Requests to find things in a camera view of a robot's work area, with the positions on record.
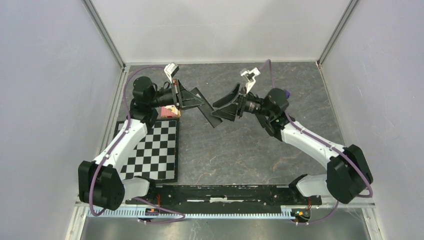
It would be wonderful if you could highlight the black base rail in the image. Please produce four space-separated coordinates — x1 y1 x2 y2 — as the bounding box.
145 184 322 214

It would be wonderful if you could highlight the black remote with green button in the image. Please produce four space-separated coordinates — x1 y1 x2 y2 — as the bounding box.
190 87 223 128

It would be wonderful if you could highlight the red beige small box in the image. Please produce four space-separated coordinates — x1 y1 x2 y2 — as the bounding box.
160 105 181 119

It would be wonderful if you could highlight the black white checkerboard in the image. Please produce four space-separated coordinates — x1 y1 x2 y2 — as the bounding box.
119 118 180 183

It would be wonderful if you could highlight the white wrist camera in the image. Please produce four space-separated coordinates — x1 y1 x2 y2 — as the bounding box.
240 67 261 95
163 62 180 83

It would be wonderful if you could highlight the purple cube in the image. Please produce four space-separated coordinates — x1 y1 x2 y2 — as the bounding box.
284 89 291 99

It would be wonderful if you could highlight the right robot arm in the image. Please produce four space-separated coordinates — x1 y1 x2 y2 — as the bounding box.
176 84 374 204

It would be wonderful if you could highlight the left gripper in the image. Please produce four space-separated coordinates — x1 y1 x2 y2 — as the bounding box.
149 78 205 111

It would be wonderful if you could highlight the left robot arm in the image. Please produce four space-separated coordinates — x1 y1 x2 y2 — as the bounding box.
77 76 206 217

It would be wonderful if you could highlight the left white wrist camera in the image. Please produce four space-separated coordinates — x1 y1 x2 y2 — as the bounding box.
163 62 180 83

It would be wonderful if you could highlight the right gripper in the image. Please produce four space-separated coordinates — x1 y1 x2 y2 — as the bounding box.
211 82 273 123

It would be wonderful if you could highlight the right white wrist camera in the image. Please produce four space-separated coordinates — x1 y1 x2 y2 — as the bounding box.
240 67 261 95

